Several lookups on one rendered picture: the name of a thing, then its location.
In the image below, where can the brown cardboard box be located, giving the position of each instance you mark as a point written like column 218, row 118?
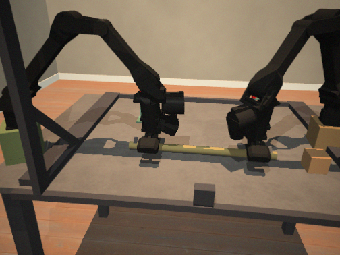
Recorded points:
column 315, row 161

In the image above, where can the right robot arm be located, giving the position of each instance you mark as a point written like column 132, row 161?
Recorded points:
column 267, row 82

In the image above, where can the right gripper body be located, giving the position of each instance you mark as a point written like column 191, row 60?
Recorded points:
column 255, row 152

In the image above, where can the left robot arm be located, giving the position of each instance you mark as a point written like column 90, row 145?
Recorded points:
column 63, row 30

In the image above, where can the long yellow rod with olive band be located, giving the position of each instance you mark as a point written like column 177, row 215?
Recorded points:
column 201, row 149

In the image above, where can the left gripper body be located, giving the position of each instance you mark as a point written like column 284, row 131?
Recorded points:
column 149, row 143

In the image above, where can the black metal frame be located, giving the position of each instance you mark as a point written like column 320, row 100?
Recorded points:
column 26, row 114

